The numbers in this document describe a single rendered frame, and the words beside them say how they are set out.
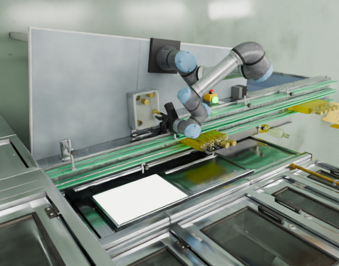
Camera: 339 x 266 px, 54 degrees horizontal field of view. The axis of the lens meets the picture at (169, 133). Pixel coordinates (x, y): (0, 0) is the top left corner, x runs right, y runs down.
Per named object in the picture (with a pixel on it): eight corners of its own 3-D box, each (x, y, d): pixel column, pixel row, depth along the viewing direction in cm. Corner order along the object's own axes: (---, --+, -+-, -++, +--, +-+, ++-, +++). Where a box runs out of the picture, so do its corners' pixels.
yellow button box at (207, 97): (203, 103, 235) (210, 105, 229) (202, 92, 232) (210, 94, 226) (210, 101, 238) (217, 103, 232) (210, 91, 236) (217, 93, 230)
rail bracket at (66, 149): (58, 159, 181) (72, 174, 163) (53, 131, 175) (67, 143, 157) (67, 157, 183) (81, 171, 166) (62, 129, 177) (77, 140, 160)
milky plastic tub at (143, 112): (129, 127, 205) (136, 131, 198) (126, 92, 197) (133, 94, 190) (153, 121, 214) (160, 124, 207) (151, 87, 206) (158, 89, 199)
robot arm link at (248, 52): (260, 33, 154) (180, 102, 158) (269, 50, 161) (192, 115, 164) (247, 27, 163) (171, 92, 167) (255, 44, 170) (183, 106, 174)
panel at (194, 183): (89, 200, 176) (117, 232, 150) (88, 195, 175) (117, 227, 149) (215, 155, 223) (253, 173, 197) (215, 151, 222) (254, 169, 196)
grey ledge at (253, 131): (196, 146, 238) (207, 151, 229) (196, 135, 235) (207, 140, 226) (281, 119, 288) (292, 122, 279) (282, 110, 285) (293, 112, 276)
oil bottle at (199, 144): (181, 142, 215) (202, 152, 199) (181, 134, 214) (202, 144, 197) (187, 140, 218) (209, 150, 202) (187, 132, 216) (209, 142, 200)
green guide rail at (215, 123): (172, 133, 209) (180, 136, 202) (172, 132, 208) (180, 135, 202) (329, 88, 300) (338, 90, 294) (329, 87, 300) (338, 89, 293)
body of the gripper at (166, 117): (160, 129, 188) (172, 135, 178) (159, 115, 185) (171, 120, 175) (171, 126, 192) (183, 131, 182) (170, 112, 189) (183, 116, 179)
